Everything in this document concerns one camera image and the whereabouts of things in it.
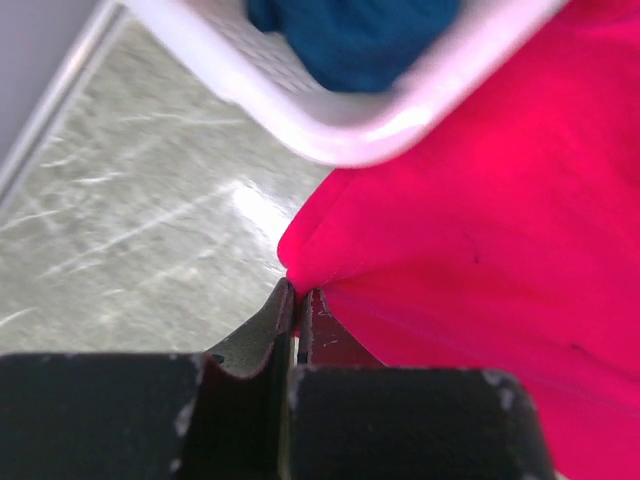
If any pink red t shirt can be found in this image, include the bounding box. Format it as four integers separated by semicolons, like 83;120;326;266
278;1;639;479

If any dark blue t shirt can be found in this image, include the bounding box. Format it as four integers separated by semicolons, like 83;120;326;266
245;0;461;94

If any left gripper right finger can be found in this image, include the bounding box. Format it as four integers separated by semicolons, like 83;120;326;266
280;289;384;479

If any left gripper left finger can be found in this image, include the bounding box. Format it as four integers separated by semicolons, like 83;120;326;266
177;278;295;479

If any white plastic laundry basket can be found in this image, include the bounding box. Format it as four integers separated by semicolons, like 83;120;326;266
128;1;562;168

